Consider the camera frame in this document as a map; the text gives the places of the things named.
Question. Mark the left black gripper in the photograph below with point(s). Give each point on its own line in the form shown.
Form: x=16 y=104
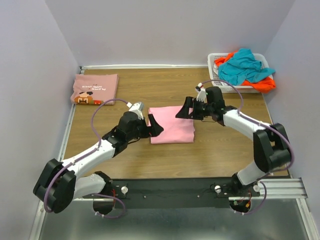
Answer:
x=153 y=131

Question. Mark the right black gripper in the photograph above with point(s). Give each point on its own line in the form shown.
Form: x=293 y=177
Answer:
x=189 y=103

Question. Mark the bright pink t shirt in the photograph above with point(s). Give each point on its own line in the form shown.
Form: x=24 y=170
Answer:
x=175 y=130

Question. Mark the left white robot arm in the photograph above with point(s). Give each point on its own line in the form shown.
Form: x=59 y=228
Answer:
x=56 y=184

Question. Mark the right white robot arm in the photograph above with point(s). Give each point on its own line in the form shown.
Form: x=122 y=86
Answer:
x=271 y=149

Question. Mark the white plastic laundry basket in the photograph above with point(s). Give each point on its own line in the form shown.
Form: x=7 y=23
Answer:
x=213 y=74

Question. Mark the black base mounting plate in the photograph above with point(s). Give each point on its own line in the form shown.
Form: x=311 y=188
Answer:
x=173 y=193

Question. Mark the teal t shirt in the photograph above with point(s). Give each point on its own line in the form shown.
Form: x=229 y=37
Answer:
x=242 y=66

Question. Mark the folded dusty pink printed shirt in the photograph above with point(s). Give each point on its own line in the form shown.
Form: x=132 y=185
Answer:
x=94 y=89

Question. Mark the orange t shirt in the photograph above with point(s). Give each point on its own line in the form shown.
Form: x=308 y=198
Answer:
x=263 y=86

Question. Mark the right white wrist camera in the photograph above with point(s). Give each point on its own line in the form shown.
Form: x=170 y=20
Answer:
x=201 y=93

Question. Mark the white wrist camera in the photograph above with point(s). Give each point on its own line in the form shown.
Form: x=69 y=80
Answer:
x=201 y=93
x=136 y=108

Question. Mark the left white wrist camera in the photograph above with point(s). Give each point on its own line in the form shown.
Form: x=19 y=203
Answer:
x=136 y=108

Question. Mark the aluminium rail frame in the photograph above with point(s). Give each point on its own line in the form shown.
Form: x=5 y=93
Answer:
x=284 y=215

